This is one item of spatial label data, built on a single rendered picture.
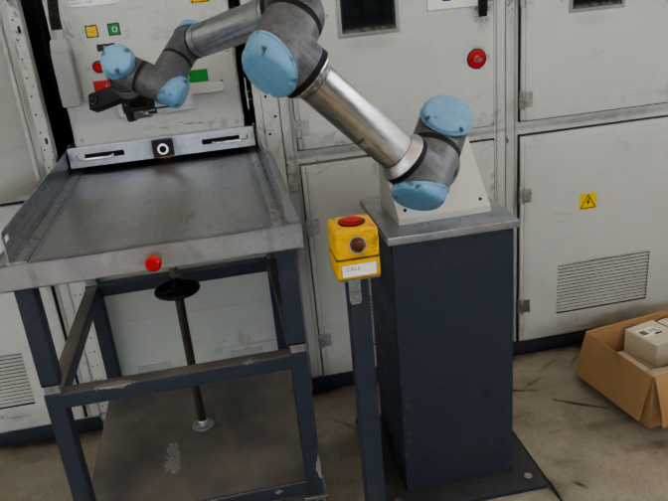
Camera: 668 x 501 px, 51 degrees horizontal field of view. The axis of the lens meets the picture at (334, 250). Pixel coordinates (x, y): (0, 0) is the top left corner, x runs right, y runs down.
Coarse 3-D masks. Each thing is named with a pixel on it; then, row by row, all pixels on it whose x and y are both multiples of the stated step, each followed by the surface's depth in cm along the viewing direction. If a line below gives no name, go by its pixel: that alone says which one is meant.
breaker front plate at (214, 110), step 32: (64, 0) 188; (128, 0) 191; (160, 0) 192; (224, 0) 195; (128, 32) 193; (160, 32) 195; (224, 64) 201; (192, 96) 203; (224, 96) 204; (96, 128) 201; (128, 128) 202; (160, 128) 204; (192, 128) 206
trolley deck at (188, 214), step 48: (96, 192) 183; (144, 192) 179; (192, 192) 175; (240, 192) 171; (288, 192) 166; (48, 240) 150; (96, 240) 147; (144, 240) 144; (192, 240) 142; (240, 240) 144; (288, 240) 146; (0, 288) 139
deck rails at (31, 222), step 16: (64, 160) 197; (256, 160) 198; (48, 176) 177; (64, 176) 194; (80, 176) 200; (256, 176) 182; (272, 176) 162; (48, 192) 175; (64, 192) 185; (272, 192) 167; (32, 208) 159; (48, 208) 172; (272, 208) 155; (16, 224) 145; (32, 224) 157; (48, 224) 159; (272, 224) 145; (288, 224) 145; (16, 240) 144; (32, 240) 150; (16, 256) 141
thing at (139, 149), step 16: (224, 128) 207; (96, 144) 202; (112, 144) 202; (128, 144) 203; (144, 144) 204; (176, 144) 205; (192, 144) 206; (208, 144) 207; (224, 144) 208; (240, 144) 209; (96, 160) 203; (112, 160) 204; (128, 160) 204
